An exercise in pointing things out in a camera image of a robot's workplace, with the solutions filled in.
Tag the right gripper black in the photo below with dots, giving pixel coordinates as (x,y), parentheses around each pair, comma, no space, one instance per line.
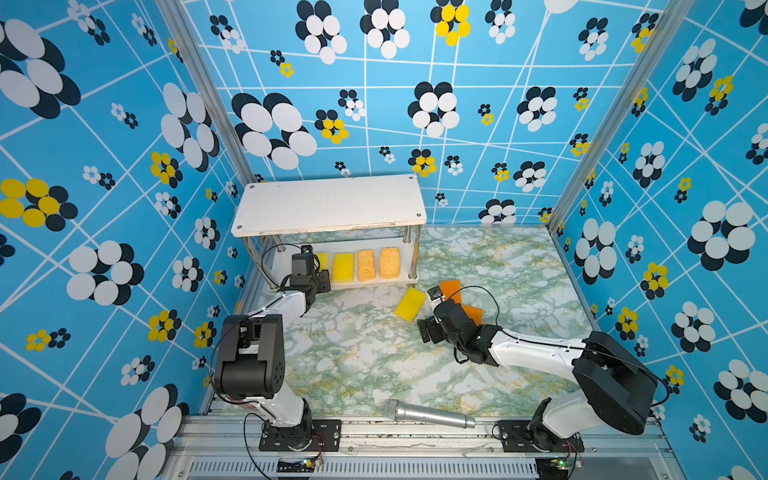
(431,325)

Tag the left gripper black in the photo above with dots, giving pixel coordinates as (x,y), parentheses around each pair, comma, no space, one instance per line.
(321,282)

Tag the yellow sponge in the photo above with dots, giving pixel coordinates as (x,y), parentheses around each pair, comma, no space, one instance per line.
(323,258)
(410,305)
(343,270)

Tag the orange sponge back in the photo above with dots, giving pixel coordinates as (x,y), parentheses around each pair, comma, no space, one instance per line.
(450,290)

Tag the orange sponge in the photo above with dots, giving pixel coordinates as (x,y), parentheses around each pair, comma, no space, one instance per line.
(475,314)
(450,290)

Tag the yellow sponge back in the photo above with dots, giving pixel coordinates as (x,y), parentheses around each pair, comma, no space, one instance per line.
(410,305)

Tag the tan porous sponge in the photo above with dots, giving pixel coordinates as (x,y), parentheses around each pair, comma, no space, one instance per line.
(389,263)
(366,269)

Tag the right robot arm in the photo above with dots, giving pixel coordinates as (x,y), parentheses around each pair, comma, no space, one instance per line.
(614,389)

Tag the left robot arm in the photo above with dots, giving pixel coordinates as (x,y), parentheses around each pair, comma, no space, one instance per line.
(250,368)

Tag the white two-tier shelf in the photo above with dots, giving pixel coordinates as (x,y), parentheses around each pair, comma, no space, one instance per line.
(278,210)

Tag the orange sponge middle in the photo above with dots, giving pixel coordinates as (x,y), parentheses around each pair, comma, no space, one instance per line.
(475,314)

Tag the silver microphone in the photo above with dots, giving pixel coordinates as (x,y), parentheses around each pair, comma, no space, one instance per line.
(401,411)

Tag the circuit board right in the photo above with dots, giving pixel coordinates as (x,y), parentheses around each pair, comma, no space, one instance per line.
(554,468)

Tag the green circuit board left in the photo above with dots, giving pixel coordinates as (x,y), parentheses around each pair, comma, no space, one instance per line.
(307,465)

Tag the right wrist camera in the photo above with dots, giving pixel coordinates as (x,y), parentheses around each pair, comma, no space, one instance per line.
(435,294)

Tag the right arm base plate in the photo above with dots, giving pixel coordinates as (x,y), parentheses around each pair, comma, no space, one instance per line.
(516,436)

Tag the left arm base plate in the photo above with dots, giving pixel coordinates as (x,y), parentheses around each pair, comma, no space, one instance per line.
(322,435)

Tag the aluminium front rail frame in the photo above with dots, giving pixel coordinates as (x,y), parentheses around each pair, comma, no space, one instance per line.
(226,447)

